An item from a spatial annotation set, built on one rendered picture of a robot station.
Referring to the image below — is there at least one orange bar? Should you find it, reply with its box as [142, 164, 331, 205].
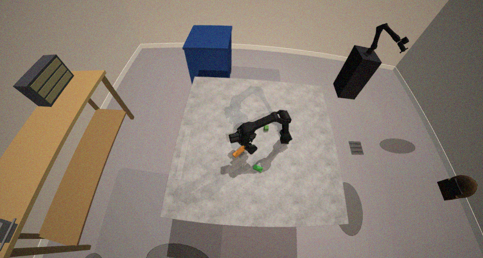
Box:
[232, 146, 246, 158]

